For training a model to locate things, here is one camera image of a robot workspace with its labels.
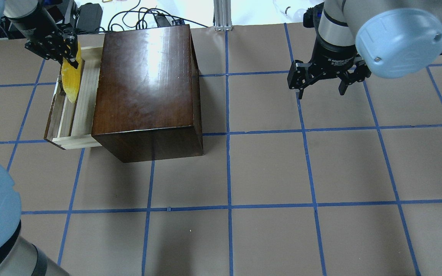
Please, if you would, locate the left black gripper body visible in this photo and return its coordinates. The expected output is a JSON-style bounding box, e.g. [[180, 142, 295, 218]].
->
[[8, 5, 76, 61]]

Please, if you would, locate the dark brown wooden cabinet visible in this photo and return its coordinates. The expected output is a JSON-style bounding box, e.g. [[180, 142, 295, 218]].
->
[[91, 25, 204, 163]]

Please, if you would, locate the yellow corn cob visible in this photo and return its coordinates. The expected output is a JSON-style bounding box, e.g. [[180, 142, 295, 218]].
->
[[60, 42, 83, 104]]

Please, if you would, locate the aluminium frame post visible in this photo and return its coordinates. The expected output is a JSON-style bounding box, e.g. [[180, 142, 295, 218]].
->
[[213, 0, 233, 31]]

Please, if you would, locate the white light bulb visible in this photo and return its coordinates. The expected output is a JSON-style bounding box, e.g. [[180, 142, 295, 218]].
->
[[284, 6, 307, 23]]

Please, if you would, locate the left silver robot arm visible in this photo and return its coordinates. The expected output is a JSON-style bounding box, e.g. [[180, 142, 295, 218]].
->
[[0, 0, 83, 276]]

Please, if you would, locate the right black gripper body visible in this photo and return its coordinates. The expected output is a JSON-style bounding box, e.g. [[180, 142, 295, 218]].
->
[[309, 37, 357, 80]]

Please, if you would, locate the black power adapter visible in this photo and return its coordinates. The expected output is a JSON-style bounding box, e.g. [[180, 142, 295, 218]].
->
[[76, 2, 103, 34]]

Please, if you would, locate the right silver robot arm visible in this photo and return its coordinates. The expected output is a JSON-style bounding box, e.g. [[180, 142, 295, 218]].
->
[[287, 0, 442, 99]]

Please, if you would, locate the light wood drawer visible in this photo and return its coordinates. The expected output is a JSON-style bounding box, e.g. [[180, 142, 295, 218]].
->
[[44, 46, 104, 151]]

